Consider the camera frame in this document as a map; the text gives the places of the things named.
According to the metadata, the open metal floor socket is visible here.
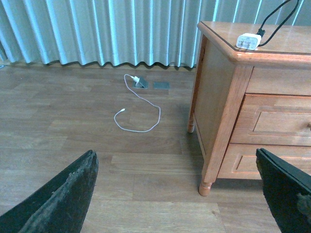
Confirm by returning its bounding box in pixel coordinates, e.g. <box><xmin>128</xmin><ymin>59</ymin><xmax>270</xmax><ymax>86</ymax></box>
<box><xmin>133</xmin><ymin>76</ymin><xmax>148</xmax><ymax>89</ymax></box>

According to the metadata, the wooden drawer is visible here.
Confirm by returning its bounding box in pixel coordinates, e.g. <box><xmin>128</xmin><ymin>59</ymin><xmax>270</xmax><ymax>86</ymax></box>
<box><xmin>217</xmin><ymin>144</ymin><xmax>311</xmax><ymax>179</ymax></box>
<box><xmin>230</xmin><ymin>94</ymin><xmax>311</xmax><ymax>147</ymax></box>

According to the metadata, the pale pleated curtain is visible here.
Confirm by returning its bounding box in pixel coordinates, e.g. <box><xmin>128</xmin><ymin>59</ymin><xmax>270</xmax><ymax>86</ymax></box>
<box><xmin>0</xmin><ymin>0</ymin><xmax>311</xmax><ymax>67</ymax></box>

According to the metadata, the white cable with plug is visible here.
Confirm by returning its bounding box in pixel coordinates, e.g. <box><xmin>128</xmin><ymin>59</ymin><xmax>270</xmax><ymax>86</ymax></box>
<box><xmin>114</xmin><ymin>74</ymin><xmax>161</xmax><ymax>133</ymax></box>

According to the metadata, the white charger with black cable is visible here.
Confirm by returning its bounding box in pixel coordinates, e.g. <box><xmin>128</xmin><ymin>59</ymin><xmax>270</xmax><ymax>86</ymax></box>
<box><xmin>233</xmin><ymin>0</ymin><xmax>311</xmax><ymax>52</ymax></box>

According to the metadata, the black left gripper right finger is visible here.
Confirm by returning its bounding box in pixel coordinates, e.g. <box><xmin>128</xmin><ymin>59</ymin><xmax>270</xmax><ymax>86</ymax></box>
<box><xmin>256</xmin><ymin>148</ymin><xmax>311</xmax><ymax>233</ymax></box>

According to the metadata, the closed metal floor socket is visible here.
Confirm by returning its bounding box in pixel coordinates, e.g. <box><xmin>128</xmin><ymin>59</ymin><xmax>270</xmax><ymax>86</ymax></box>
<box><xmin>153</xmin><ymin>82</ymin><xmax>170</xmax><ymax>90</ymax></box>

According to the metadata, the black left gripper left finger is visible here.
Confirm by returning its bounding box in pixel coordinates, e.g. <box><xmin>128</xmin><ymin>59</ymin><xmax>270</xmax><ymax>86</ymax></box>
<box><xmin>0</xmin><ymin>150</ymin><xmax>99</xmax><ymax>233</ymax></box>

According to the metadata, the wooden nightstand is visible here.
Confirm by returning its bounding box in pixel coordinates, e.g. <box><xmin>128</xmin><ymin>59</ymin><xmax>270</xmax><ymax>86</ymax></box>
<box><xmin>188</xmin><ymin>21</ymin><xmax>311</xmax><ymax>196</ymax></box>

